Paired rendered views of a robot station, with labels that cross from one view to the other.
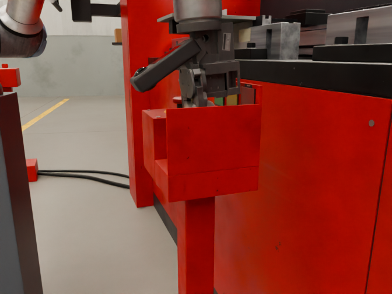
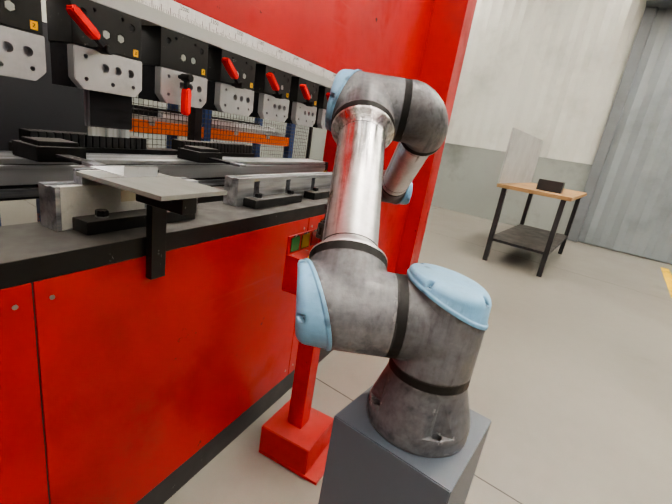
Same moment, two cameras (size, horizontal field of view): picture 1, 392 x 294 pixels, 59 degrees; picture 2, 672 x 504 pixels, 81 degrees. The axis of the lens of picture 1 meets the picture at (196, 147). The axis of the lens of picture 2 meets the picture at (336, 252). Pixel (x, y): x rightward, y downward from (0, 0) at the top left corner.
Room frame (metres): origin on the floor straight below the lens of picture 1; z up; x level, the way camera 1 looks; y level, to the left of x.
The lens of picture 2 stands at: (1.47, 0.87, 1.16)
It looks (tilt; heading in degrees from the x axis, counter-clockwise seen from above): 17 degrees down; 224
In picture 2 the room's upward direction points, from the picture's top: 9 degrees clockwise
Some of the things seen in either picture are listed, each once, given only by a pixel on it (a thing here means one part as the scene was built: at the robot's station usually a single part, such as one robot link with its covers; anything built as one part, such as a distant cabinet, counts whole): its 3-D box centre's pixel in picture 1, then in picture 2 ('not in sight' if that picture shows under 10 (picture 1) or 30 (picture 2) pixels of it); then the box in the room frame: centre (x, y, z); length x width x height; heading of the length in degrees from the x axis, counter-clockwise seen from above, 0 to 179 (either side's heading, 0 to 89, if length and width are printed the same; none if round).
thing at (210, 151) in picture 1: (195, 131); (322, 263); (0.63, 0.00, 0.75); 0.20 x 0.16 x 0.18; 19
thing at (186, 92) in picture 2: not in sight; (184, 94); (1.04, -0.16, 1.20); 0.04 x 0.02 x 0.10; 110
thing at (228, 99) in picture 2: not in sight; (227, 84); (0.85, -0.29, 1.25); 0.15 x 0.09 x 0.17; 20
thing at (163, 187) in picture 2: (204, 19); (153, 183); (1.15, -0.03, 1.00); 0.26 x 0.18 x 0.01; 110
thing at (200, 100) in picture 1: (198, 102); not in sight; (0.55, 0.00, 0.81); 0.05 x 0.02 x 0.09; 19
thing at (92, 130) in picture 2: not in sight; (109, 115); (1.20, -0.17, 1.12); 0.10 x 0.02 x 0.10; 20
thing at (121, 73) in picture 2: not in sight; (97, 50); (1.23, -0.16, 1.25); 0.15 x 0.09 x 0.17; 20
